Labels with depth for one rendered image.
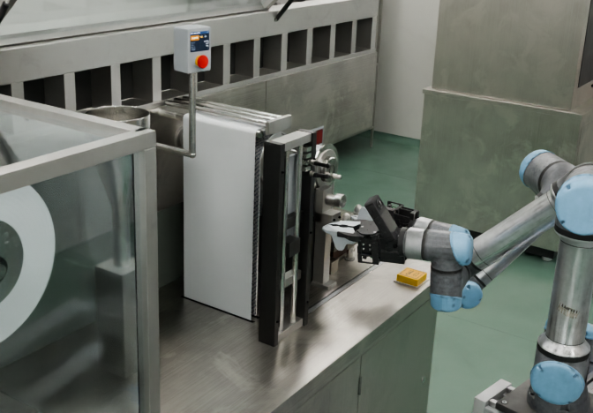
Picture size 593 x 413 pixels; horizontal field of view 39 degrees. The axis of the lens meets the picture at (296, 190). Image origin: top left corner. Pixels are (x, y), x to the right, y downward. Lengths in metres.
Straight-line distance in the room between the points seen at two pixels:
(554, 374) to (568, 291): 0.19
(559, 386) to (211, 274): 0.96
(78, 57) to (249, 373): 0.86
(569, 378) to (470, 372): 1.99
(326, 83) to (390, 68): 4.41
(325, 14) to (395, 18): 4.39
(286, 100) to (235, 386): 1.13
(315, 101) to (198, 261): 0.88
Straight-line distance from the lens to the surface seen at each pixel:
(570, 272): 1.93
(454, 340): 4.23
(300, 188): 2.13
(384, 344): 2.48
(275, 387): 2.04
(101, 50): 2.16
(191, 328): 2.29
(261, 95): 2.71
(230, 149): 2.19
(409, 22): 7.30
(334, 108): 3.11
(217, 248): 2.31
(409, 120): 7.42
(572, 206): 1.85
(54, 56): 2.06
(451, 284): 2.01
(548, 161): 2.41
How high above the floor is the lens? 1.99
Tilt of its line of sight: 19 degrees down
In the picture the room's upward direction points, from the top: 2 degrees clockwise
